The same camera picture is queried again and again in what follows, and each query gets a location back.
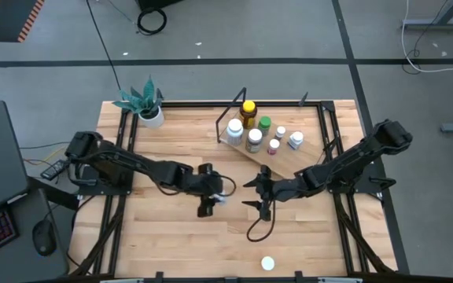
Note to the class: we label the grey metal desk leg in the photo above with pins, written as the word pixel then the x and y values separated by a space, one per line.
pixel 435 24

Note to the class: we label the black lower desk surface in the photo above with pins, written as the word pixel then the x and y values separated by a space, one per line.
pixel 18 267

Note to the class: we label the black power adapter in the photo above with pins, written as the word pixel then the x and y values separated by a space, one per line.
pixel 55 170

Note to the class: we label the snake plant in white pot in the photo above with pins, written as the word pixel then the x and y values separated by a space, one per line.
pixel 153 118

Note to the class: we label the black aluminium table frame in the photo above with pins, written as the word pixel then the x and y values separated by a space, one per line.
pixel 195 104

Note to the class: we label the black computer mouse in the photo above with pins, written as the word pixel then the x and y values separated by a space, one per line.
pixel 44 236

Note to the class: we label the amber bottle yellow cap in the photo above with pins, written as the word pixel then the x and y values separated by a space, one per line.
pixel 249 107

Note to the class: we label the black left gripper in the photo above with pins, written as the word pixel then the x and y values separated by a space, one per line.
pixel 207 184

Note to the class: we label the white bottle blue label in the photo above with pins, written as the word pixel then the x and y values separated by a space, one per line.
pixel 297 137

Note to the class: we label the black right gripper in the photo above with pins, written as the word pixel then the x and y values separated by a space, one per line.
pixel 267 190

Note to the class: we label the large white pill bottle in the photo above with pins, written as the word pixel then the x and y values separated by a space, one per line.
pixel 234 126

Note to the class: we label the wooden shelf black metal frame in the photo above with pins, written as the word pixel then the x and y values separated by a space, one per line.
pixel 285 165

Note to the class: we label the tiny white cap bottle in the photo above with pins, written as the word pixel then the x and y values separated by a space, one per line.
pixel 280 130

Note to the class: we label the wide brown bottle white cap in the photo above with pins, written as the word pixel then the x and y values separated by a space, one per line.
pixel 254 135

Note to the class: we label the orange bottle white cap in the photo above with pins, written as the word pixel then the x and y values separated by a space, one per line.
pixel 267 263

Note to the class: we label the pink bottle white cap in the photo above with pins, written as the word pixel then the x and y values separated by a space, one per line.
pixel 273 143

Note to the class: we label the slim white pill bottle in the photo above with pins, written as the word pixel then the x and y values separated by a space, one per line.
pixel 219 199

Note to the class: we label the green bottle green cap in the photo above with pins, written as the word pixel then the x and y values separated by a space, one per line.
pixel 265 122

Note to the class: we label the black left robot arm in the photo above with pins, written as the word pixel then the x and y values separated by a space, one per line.
pixel 132 163

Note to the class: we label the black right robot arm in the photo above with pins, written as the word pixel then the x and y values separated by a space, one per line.
pixel 348 161

